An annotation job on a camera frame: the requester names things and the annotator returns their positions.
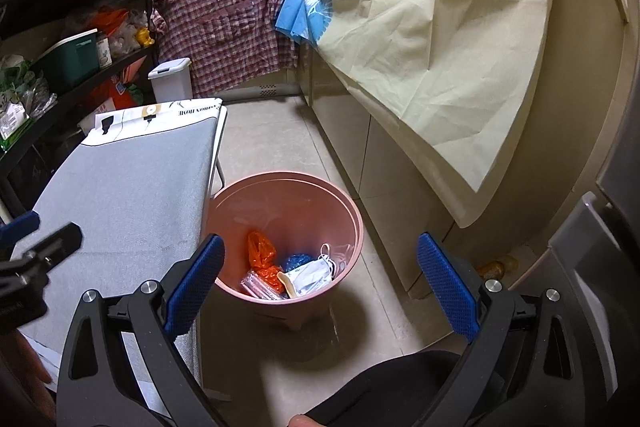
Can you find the white lidded trash bin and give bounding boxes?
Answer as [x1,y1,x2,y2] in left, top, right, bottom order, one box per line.
[148,57,193,103]

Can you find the black metal shelf rack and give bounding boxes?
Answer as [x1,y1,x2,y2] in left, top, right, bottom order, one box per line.
[1,0,158,202]

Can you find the red plaid shirt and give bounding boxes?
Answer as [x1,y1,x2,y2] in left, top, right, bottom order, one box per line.
[152,0,299,98]

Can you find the white paper packaging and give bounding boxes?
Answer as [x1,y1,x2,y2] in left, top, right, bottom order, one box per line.
[277,271,297,299]

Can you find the grey ironing board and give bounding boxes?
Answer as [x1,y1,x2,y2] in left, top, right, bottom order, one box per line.
[1,98,227,426]

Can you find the person's right hand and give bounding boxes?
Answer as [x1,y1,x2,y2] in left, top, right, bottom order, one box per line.
[288,415,324,427]

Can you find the green storage box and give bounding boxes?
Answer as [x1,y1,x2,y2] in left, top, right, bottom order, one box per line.
[34,28,100,88]

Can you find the blue bubble wrap ball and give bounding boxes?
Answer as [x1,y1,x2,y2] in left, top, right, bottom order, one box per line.
[281,254,314,272]

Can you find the person's left hand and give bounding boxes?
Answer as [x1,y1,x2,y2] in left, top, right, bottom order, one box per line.
[1,329,56,425]

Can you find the pink plastic trash bucket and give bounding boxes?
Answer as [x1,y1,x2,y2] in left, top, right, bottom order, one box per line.
[203,170,364,331]

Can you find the cream and blue cloth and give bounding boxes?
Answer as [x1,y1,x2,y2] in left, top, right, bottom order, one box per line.
[276,0,552,228]

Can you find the red plastic bag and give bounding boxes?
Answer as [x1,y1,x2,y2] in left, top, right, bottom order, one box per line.
[246,231,285,295]

